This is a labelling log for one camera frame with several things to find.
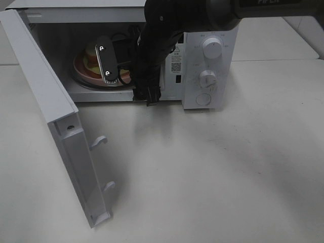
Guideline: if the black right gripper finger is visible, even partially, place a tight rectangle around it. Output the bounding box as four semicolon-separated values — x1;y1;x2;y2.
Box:
146;87;161;106

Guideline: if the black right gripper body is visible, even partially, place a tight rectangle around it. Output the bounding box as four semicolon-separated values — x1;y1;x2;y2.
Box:
111;24;187;101

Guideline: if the pink round plate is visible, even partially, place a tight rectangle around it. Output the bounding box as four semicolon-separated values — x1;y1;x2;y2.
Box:
73;50;131;87

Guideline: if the round white door button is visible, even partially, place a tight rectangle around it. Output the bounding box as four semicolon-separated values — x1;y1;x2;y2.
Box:
196;94;211;106

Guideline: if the white timer knob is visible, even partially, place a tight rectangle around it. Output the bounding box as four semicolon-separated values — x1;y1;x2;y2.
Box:
199;70;217;88

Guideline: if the toast sandwich with lettuce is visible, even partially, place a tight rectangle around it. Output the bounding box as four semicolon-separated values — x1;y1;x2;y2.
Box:
83;42;131;84

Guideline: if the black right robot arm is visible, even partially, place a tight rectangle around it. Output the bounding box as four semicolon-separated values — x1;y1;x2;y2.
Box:
129;0;323;106

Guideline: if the glass microwave turntable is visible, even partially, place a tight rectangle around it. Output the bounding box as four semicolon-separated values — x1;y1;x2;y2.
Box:
70;71;135;91

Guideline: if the white warning label sticker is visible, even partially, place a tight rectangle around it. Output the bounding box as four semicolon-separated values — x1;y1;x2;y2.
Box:
171;46;182;73

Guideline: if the upper white power knob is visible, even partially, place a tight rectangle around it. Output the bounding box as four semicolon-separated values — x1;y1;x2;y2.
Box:
202;36;223;59

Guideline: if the white microwave oven body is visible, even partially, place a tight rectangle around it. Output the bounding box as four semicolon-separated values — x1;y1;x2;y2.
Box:
5;1;238;109

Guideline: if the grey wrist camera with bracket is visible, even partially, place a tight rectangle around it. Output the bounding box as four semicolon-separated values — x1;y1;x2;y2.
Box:
95;35;119;86

